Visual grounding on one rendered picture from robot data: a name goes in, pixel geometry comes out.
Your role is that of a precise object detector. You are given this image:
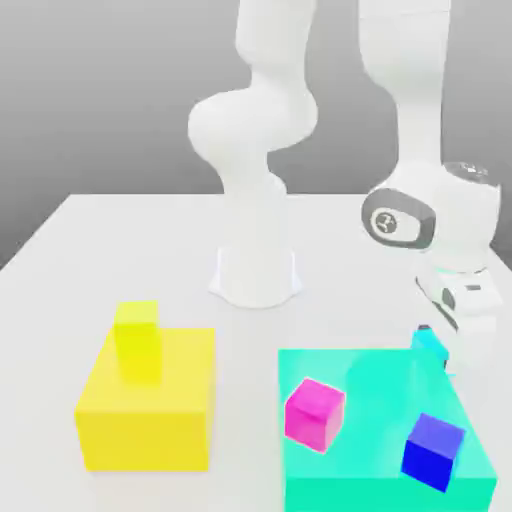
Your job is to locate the small magenta cube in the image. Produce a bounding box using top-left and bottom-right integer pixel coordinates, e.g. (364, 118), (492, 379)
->
(284, 377), (346, 454)

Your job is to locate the large turquoise box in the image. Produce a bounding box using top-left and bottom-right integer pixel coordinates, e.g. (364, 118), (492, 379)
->
(277, 348), (499, 512)

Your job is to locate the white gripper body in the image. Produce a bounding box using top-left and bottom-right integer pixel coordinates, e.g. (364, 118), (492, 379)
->
(414, 276), (500, 373)

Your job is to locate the large yellow box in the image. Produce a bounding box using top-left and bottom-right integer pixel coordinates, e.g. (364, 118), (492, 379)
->
(74, 326), (218, 473)

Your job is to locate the small blue cube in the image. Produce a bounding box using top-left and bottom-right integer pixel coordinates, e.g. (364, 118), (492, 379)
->
(400, 412), (467, 494)

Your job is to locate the small yellow cube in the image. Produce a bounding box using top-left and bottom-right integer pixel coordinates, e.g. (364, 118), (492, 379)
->
(113, 299), (164, 386)

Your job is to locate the small cyan cube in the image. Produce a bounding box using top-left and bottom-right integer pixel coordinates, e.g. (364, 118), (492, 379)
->
(411, 324), (450, 372)

